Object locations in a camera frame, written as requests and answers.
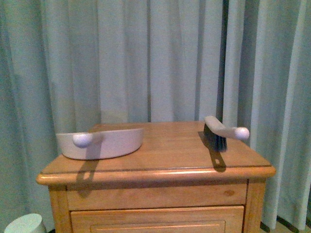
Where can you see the white round trash bin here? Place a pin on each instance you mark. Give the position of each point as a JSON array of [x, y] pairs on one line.
[[30, 223]]

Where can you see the light green curtain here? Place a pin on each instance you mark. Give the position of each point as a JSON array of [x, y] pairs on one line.
[[66, 65]]

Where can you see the beige plastic dustpan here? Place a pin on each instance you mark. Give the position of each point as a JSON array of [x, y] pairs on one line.
[[100, 145]]

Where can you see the beige hand brush black bristles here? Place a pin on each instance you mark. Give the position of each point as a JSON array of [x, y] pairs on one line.
[[217, 133]]

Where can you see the wooden nightstand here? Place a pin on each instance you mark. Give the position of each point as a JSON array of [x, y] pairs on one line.
[[175, 183]]

